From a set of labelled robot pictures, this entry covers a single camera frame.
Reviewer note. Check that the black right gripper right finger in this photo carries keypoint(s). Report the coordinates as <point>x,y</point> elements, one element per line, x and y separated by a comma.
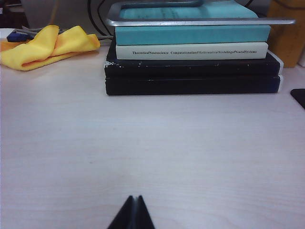
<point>143,217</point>

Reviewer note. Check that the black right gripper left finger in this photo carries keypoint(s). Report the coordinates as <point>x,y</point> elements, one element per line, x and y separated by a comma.
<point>125,217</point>

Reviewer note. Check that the yellow microfibre rag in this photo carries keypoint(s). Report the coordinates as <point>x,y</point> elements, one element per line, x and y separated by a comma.
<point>47,47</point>

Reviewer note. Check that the white neuroscience book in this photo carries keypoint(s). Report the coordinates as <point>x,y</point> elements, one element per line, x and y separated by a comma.
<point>124,51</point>

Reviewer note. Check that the teal book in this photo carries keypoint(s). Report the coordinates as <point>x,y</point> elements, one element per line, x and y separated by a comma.
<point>190,34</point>

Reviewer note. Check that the black flat pad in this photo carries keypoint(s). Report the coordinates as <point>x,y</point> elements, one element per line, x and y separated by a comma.
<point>299,96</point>

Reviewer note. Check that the silver monitor stand base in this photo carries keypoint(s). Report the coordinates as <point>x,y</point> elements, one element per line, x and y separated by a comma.
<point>190,23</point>

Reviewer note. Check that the blue VGA connector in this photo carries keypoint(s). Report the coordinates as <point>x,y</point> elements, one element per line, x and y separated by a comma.
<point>16,37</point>

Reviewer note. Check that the grey desk partition panel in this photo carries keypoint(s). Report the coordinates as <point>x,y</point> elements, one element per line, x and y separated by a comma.
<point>71,12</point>

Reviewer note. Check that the white plug adapter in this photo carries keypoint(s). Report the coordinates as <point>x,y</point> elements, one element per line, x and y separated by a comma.
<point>6,33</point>

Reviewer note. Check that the brown cardboard box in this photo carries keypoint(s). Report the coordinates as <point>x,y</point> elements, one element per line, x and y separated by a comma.
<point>286,43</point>

